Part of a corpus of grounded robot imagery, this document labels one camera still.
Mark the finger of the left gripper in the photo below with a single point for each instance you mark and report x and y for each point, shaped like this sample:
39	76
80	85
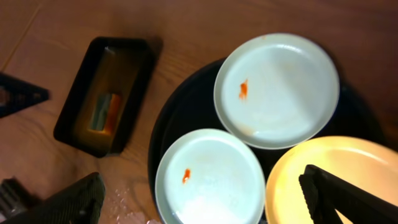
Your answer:
17	95

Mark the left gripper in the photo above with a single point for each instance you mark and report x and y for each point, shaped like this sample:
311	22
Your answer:
15	198

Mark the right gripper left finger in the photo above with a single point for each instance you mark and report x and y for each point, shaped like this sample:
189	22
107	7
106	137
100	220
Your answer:
80	203

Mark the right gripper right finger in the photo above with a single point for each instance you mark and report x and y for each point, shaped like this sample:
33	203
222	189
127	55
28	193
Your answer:
327	196

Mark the yellow plate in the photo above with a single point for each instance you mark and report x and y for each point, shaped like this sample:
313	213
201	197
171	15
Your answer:
365	164

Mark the green orange sponge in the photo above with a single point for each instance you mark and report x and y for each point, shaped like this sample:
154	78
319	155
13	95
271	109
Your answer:
105	113

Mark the light blue plate bottom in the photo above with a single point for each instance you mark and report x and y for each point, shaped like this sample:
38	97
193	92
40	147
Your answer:
209	176

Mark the light blue plate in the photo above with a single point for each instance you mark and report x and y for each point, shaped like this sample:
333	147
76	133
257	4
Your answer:
209	176
276	91

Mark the black rectangular water tray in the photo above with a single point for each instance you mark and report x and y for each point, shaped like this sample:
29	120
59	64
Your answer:
111	65

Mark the light blue plate top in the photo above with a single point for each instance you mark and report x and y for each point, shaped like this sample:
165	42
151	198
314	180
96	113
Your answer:
276	91

